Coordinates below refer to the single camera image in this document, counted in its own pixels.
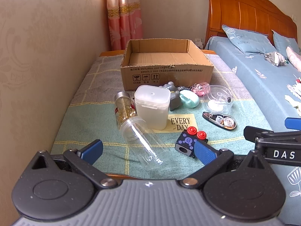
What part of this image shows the pink patterned curtain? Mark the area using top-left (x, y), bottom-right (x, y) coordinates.
top-left (105, 0), bottom-right (144, 51)

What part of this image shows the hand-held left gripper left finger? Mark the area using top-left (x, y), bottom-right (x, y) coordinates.
top-left (30, 139), bottom-right (118, 190)

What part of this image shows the wooden bed headboard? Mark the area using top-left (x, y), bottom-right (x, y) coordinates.
top-left (204, 0), bottom-right (299, 49)

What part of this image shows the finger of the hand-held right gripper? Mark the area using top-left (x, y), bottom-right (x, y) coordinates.
top-left (243, 126), bottom-right (301, 144)
top-left (284, 117), bottom-right (301, 131)

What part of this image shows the small blue floral pillow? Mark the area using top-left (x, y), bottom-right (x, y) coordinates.
top-left (271, 30), bottom-right (301, 59)

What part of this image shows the blue floral bed sheet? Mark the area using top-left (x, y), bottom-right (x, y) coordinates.
top-left (203, 36), bottom-right (301, 225)

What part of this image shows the grey crumpled cloth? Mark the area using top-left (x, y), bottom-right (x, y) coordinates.
top-left (263, 50), bottom-right (290, 68)

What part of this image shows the clear round tape dispenser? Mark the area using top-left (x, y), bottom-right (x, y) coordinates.
top-left (203, 85), bottom-right (235, 115)

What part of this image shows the checked green grey mat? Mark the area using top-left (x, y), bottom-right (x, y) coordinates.
top-left (50, 53), bottom-right (274, 179)

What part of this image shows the pink pillow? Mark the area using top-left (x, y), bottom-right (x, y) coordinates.
top-left (286, 47), bottom-right (301, 72)

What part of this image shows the clear plastic jar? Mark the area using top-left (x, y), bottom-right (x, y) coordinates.
top-left (119, 116), bottom-right (173, 171)

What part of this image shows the wooden bedside cabinet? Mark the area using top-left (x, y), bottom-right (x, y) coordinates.
top-left (98, 49), bottom-right (217, 57)

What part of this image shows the correction tape dispenser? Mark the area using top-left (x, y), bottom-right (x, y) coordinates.
top-left (202, 111), bottom-right (238, 131)

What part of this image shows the pink figure keychain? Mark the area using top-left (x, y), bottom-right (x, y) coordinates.
top-left (178, 82), bottom-right (211, 97)

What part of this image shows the large blue floral pillow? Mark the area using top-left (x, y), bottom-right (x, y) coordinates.
top-left (222, 25), bottom-right (278, 55)

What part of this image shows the teal egg-shaped case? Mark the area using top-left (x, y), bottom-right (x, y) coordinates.
top-left (179, 91), bottom-right (200, 109)

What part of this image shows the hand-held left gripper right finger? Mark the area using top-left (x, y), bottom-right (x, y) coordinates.
top-left (180, 139), bottom-right (271, 190)

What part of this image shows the cardboard box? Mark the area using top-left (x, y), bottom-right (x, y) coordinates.
top-left (120, 39), bottom-right (214, 92)

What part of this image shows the glass bottle with silver cap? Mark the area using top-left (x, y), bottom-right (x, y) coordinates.
top-left (114, 91), bottom-right (138, 130)

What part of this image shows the frosted plastic container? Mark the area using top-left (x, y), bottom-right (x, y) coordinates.
top-left (134, 85), bottom-right (171, 131)

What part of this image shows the grey bear figure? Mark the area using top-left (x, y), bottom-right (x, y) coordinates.
top-left (159, 81), bottom-right (182, 111)

